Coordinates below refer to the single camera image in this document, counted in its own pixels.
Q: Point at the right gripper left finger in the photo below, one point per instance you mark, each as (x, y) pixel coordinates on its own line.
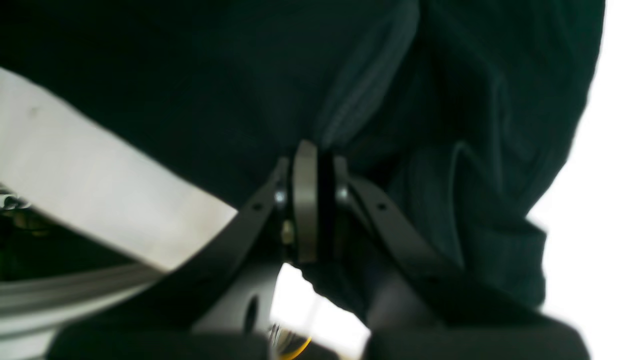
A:
(216, 306)

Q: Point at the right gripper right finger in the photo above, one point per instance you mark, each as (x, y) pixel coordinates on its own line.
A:
(417, 304)

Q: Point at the black T-shirt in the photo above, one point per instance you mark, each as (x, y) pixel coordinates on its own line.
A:
(463, 111)

